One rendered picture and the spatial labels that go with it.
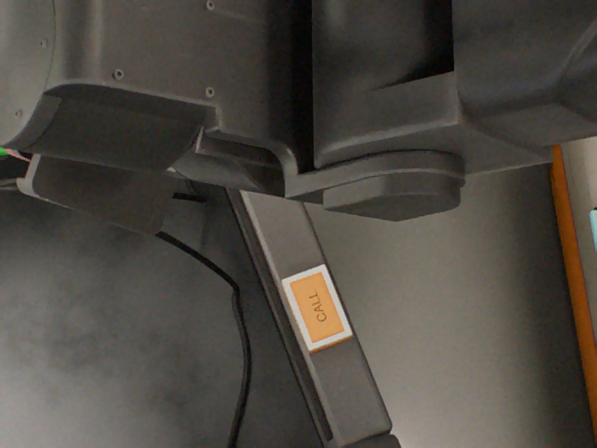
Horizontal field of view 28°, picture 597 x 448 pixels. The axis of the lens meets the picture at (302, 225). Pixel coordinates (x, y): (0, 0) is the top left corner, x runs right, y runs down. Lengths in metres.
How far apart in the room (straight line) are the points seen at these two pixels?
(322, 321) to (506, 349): 1.02
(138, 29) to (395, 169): 0.09
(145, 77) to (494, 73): 0.10
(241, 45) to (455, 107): 0.08
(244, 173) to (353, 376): 0.39
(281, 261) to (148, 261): 0.16
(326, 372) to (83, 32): 0.46
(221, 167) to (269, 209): 0.40
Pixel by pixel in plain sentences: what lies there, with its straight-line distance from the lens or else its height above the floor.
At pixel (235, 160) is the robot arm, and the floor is 1.34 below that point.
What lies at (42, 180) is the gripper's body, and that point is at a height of 1.27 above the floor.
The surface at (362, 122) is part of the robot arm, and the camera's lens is 0.35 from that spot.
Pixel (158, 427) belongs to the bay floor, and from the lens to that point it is 0.90.
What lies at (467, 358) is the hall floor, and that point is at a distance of 1.77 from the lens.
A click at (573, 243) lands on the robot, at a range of 1.72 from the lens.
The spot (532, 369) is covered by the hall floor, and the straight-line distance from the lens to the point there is 1.78.
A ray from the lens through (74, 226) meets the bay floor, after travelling 0.95.
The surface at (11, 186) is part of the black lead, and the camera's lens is 0.76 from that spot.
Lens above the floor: 1.72
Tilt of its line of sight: 72 degrees down
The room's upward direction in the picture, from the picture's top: straight up
